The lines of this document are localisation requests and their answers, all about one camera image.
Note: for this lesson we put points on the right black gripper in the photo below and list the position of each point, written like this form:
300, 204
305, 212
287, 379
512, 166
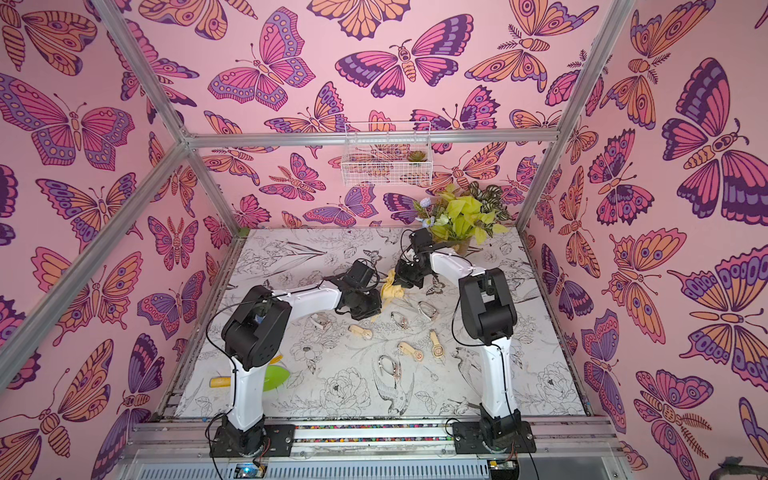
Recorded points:
405, 278

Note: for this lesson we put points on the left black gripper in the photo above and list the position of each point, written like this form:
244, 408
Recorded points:
377, 307

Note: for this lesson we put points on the yellow cleaning cloth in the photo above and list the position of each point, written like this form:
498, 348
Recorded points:
390, 290

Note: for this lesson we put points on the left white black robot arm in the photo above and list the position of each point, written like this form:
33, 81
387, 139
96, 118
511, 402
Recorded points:
253, 335

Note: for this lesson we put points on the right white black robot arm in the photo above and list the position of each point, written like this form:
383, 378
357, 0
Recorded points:
489, 317

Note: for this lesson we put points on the potted green leafy plant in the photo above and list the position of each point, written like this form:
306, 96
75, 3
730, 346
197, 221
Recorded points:
461, 215

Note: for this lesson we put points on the green yellow toy shovel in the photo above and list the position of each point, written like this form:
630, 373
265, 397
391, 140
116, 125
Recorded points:
276, 375

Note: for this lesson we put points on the white strap watch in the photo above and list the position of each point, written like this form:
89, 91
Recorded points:
428, 310

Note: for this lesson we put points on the pink strap round watch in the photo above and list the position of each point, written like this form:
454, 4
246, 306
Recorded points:
400, 320

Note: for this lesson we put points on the white wire basket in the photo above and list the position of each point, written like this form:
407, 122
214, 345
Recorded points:
390, 153

